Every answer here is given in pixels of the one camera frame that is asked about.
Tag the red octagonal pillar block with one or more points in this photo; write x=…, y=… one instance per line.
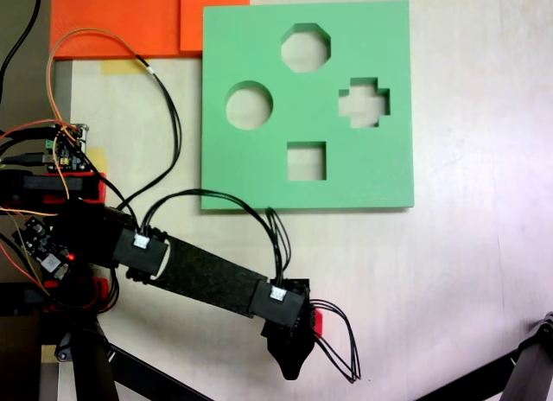
x=319, y=323

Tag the orange flat block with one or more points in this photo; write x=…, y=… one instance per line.
x=129, y=21

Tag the green shape sorting board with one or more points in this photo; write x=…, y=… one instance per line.
x=259, y=172

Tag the black tripod leg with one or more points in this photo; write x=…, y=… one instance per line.
x=466, y=381

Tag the black red table clamp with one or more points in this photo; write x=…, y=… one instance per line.
x=60, y=185
x=99, y=288

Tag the yellow masking tape piece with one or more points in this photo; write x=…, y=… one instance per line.
x=118, y=67
x=98, y=159

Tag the circuit board with red light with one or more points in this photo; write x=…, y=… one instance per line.
x=43, y=245

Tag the small circuit board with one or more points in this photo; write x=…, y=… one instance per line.
x=69, y=152

